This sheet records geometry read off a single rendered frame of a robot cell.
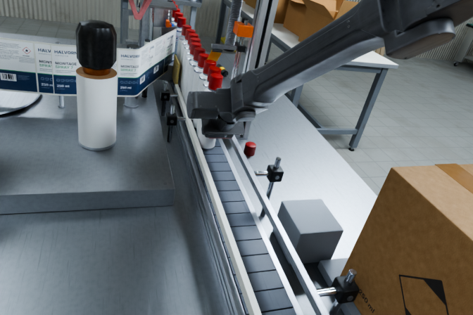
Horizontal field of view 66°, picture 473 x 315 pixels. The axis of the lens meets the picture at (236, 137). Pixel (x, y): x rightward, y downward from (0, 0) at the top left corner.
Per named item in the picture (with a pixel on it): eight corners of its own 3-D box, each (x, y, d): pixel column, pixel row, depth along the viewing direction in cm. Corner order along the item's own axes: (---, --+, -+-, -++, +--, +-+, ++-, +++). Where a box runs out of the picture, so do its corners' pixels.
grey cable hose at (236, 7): (222, 47, 115) (233, -23, 105) (232, 48, 116) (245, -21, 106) (224, 51, 112) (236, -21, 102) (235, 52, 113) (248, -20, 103)
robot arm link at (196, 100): (258, 117, 70) (255, 74, 72) (200, 115, 66) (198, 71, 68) (238, 130, 81) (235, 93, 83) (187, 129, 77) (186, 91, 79)
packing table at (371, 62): (208, 58, 452) (217, -9, 414) (267, 62, 479) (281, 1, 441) (275, 155, 275) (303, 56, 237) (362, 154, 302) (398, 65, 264)
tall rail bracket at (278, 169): (237, 212, 85) (251, 154, 77) (266, 211, 88) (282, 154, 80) (241, 222, 83) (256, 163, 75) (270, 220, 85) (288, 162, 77)
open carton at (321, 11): (282, 37, 274) (295, -15, 256) (335, 41, 295) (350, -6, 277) (312, 56, 242) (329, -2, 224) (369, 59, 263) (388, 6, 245)
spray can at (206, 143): (193, 140, 101) (203, 70, 91) (212, 140, 102) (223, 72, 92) (198, 150, 96) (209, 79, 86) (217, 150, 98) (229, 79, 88)
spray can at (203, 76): (189, 123, 109) (198, 57, 99) (205, 122, 111) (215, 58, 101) (195, 131, 105) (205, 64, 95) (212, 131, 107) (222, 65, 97)
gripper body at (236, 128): (199, 110, 87) (206, 96, 80) (238, 112, 90) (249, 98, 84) (201, 136, 85) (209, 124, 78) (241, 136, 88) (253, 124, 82)
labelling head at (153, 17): (136, 65, 142) (139, -4, 129) (169, 67, 146) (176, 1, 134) (138, 78, 130) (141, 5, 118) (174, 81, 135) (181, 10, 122)
